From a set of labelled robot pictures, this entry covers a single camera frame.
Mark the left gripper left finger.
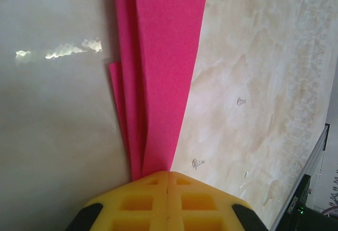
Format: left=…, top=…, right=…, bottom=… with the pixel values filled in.
left=64, top=171, right=169, bottom=231

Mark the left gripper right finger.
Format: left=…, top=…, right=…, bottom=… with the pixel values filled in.
left=166, top=171, right=270, bottom=231

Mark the pink square paper sheet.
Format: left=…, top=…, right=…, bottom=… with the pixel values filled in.
left=109, top=0, right=211, bottom=182

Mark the long aluminium mounting rail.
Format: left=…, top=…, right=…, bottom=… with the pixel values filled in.
left=271, top=122, right=332, bottom=231

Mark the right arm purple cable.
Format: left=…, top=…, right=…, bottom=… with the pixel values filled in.
left=321, top=204, right=338, bottom=216

